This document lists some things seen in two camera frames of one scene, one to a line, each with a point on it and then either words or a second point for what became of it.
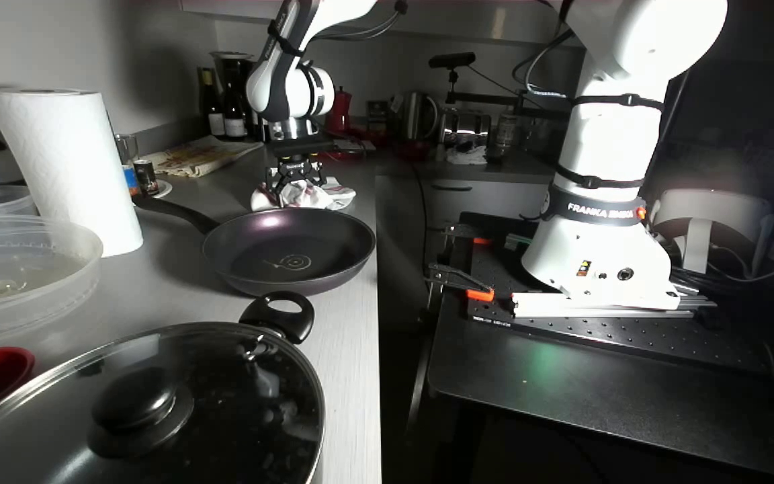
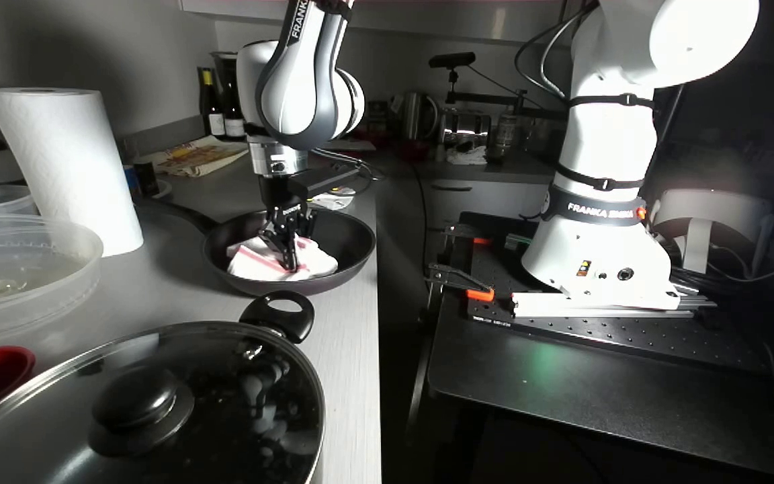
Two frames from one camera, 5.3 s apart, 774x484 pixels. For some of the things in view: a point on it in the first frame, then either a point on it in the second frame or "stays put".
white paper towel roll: (72, 159) stays put
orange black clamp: (456, 278) stays put
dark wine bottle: (210, 105) stays put
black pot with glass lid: (178, 403) stays put
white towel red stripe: (308, 191) → (250, 259)
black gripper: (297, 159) → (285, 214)
